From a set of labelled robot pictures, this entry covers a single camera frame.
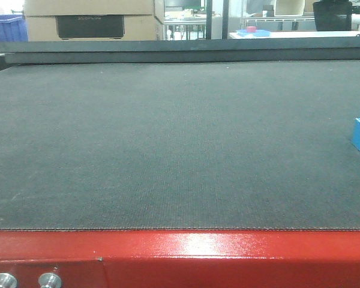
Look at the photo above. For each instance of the black conveyor belt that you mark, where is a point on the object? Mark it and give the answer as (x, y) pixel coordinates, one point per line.
(245, 145)

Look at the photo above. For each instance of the blue tray with red block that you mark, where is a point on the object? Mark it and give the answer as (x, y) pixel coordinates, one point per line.
(253, 32)

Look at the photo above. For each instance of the cardboard box with black print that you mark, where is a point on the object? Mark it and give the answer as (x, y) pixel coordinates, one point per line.
(94, 20)

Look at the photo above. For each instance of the right silver bolt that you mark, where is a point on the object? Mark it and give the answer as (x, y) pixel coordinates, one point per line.
(49, 280)

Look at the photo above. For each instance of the silver bolt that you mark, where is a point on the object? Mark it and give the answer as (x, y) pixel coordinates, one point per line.
(49, 280)
(7, 280)

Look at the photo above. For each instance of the black office chair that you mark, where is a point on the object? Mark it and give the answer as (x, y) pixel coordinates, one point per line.
(333, 15)

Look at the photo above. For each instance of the blue crate far left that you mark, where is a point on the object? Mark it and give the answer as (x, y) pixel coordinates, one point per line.
(13, 28)

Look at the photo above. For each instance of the left silver bolt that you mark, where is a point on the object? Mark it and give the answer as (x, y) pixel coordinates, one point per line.
(7, 280)

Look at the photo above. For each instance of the red conveyor frame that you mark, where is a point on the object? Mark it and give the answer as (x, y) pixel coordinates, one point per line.
(169, 258)

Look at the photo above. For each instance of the dark conveyor rear rail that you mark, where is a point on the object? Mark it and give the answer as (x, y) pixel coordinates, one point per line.
(232, 50)

